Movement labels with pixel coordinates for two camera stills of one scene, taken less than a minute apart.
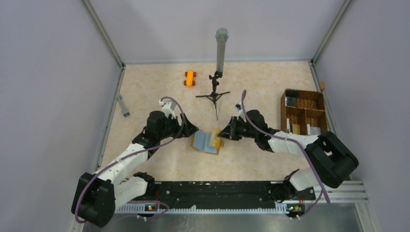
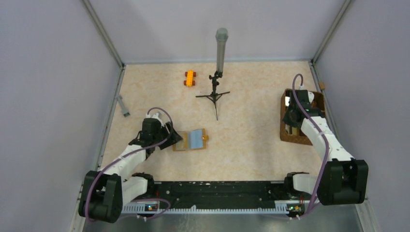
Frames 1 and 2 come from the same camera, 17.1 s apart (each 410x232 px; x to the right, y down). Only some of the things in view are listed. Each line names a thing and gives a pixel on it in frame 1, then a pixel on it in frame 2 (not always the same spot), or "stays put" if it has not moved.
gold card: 215,140 to 183,143
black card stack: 291,97 stays put
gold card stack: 296,129 stays put
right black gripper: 230,131 to 286,119
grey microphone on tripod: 221,35 stays put
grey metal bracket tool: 125,111 stays put
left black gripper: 185,131 to 174,138
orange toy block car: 189,81 stays put
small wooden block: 322,85 stays put
